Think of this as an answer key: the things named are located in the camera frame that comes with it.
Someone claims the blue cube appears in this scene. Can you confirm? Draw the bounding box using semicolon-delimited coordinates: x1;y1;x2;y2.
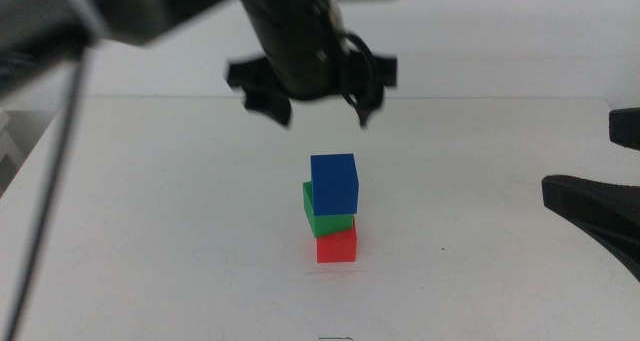
309;153;361;217

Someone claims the green cube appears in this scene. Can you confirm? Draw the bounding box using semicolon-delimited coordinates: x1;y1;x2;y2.
302;180;356;239

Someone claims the red cube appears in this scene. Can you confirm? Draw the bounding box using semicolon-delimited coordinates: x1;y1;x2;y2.
315;219;359;265

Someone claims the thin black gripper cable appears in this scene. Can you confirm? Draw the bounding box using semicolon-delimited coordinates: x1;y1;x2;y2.
342;30;379;115

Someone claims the black camera cable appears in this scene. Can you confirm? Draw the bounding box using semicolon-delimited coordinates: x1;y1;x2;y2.
0;50;87;341

